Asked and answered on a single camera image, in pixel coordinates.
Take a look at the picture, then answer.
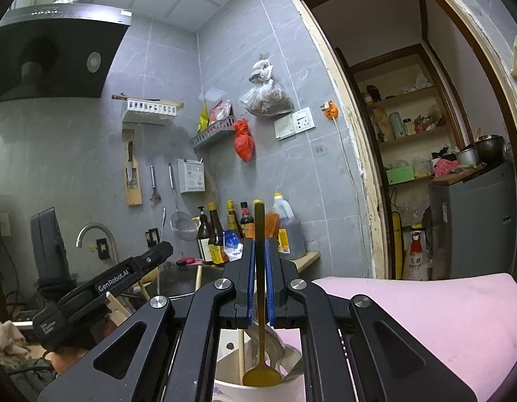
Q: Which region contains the dark pump bottle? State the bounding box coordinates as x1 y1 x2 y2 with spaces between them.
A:
197 206 214 264

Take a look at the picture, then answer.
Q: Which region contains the worn door frame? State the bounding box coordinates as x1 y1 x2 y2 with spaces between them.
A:
290 0 517 281

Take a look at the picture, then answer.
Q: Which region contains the white wall switch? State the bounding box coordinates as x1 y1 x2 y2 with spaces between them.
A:
273 116 296 140

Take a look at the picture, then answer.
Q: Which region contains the dark soy sauce bottle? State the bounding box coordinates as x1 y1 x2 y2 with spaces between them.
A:
207 202 226 265

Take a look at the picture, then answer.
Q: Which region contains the steel mesh strainer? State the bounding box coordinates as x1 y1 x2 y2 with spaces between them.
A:
168 163 199 241

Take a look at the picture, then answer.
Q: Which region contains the white cable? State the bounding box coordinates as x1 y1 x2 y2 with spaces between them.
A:
333 118 370 277

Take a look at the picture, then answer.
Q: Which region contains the steel faucet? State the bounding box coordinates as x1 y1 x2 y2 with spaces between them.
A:
76 223 119 264

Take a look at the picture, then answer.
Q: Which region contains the red plastic bag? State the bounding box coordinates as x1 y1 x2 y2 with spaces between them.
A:
233 118 255 162

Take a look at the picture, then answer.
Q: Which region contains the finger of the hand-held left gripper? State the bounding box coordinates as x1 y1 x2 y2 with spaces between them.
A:
130 241 174 280

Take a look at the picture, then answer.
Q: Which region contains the cooking oil jug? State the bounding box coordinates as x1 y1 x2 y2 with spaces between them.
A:
270 193 306 260

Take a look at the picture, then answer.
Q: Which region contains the blue white salt bag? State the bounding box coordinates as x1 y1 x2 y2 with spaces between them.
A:
222 229 245 261

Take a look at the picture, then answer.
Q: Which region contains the white wall socket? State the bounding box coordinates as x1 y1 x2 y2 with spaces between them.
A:
293 107 315 133

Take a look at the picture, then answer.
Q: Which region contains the pink floral tablecloth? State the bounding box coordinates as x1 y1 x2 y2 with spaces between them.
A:
279 272 517 402

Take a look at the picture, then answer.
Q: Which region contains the wooden knife rack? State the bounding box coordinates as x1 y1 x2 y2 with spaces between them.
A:
123 129 143 207

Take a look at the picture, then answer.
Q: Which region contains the white wall basket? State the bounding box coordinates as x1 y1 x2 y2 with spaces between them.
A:
122 98 178 126

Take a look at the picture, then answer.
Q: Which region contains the gold spoon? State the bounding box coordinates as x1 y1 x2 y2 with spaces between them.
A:
242 200 283 387

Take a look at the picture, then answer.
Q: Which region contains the dark metal bowl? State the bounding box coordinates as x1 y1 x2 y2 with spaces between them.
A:
475 135 506 164

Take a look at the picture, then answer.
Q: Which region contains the pink cloth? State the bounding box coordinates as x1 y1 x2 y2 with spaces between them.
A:
434 158 458 178

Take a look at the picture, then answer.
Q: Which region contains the white wall chopstick box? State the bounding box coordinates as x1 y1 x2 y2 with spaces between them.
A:
177 158 207 194

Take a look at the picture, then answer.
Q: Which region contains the wooden shelf unit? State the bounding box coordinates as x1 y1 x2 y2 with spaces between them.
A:
348 44 464 202

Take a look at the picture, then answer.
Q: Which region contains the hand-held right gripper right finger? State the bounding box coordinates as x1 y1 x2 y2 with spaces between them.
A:
265 238 479 402

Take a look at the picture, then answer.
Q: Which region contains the clear plastic bag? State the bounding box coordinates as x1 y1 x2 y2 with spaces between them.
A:
238 59 293 116

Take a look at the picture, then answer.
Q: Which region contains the beige towel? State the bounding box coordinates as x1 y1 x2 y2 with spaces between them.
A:
0 320 31 369

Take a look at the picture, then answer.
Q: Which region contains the small steel pot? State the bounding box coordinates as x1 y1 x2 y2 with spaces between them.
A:
455 146 480 166

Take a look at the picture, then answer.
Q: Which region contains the grey appliance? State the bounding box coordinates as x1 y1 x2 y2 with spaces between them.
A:
428 163 517 281

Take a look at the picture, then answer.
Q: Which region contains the white sack with red print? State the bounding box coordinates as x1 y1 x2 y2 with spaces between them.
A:
403 230 429 281

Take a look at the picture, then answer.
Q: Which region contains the orange seasoning packet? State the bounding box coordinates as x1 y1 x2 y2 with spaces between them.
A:
263 213 281 240

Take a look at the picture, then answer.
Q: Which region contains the black range hood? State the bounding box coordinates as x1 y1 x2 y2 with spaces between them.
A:
0 3 132 103

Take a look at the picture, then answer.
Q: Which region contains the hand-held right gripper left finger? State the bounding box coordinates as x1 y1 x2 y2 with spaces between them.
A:
37 239 256 402

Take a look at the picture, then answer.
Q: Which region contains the beige kitchen counter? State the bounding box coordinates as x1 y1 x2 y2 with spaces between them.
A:
292 251 322 276

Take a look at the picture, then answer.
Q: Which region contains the green box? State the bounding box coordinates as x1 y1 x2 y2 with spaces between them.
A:
386 165 415 186

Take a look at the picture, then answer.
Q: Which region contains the person's left hand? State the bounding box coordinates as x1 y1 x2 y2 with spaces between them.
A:
43 344 92 373

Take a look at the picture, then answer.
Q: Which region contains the white plastic utensil holder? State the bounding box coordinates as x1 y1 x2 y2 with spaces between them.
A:
214 329 306 402

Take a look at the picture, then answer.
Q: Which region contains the red white snack packet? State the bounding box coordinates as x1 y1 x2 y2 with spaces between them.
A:
208 99 234 126

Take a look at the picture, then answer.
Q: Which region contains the metal wall shelf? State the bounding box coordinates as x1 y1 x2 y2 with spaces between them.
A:
190 118 236 150

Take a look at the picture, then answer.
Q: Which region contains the black wok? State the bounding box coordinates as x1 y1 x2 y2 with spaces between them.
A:
158 265 226 299

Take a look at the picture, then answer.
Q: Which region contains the yellow cap sauce bottle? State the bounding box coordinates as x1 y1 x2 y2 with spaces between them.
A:
226 200 239 235

